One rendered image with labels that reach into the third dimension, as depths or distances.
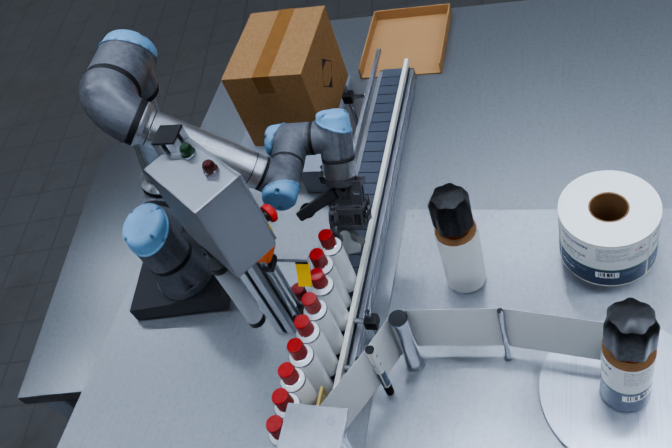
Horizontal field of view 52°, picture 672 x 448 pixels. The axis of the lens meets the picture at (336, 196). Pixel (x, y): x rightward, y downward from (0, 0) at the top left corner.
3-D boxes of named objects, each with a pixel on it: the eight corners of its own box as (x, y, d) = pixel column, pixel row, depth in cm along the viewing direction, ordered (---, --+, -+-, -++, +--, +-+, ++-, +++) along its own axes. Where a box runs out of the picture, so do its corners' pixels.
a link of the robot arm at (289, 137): (257, 152, 148) (306, 149, 146) (266, 116, 155) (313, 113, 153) (267, 177, 154) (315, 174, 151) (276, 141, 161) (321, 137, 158)
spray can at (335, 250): (357, 294, 161) (334, 243, 146) (336, 294, 163) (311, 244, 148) (360, 275, 165) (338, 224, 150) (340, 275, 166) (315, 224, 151)
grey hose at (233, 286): (262, 328, 139) (222, 271, 123) (246, 327, 140) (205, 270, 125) (267, 312, 141) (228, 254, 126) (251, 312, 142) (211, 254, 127)
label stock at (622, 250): (540, 249, 156) (537, 210, 145) (601, 197, 160) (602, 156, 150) (613, 303, 143) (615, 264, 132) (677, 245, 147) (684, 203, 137)
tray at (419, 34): (441, 73, 211) (439, 63, 208) (361, 79, 220) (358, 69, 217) (451, 13, 229) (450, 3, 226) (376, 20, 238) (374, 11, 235)
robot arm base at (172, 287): (202, 301, 171) (182, 279, 164) (152, 300, 177) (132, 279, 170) (221, 251, 180) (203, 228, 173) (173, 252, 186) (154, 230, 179)
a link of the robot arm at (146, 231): (140, 276, 170) (110, 244, 160) (156, 232, 179) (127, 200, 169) (182, 271, 166) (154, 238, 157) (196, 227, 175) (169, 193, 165)
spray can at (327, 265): (345, 315, 158) (320, 266, 144) (326, 309, 161) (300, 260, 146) (355, 297, 161) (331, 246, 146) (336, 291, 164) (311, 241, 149)
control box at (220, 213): (239, 279, 121) (194, 213, 107) (188, 234, 132) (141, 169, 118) (281, 241, 124) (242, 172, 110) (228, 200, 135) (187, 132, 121)
